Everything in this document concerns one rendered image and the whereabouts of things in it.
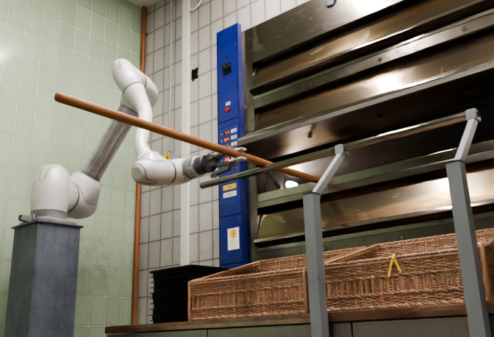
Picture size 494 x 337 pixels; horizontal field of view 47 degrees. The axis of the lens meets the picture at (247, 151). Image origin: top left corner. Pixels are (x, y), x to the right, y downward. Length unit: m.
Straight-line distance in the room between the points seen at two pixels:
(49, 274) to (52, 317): 0.17
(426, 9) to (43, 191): 1.80
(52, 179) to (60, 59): 0.97
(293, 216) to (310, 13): 1.00
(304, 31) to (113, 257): 1.59
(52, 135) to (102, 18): 0.87
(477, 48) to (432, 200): 0.62
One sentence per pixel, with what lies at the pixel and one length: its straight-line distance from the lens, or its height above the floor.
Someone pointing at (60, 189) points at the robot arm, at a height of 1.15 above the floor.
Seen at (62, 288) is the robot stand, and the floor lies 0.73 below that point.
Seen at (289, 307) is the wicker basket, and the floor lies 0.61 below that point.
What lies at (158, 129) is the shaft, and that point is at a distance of 1.95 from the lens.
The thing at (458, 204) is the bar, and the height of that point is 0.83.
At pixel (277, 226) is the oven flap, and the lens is 2.69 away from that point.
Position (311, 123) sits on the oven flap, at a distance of 2.51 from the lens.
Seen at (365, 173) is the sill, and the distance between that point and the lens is 2.48.
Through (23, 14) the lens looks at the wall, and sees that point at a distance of 3.38.
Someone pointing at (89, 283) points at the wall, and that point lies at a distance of 3.19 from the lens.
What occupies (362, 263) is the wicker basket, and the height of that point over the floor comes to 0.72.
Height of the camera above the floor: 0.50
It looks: 18 degrees up
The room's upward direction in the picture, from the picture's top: 2 degrees counter-clockwise
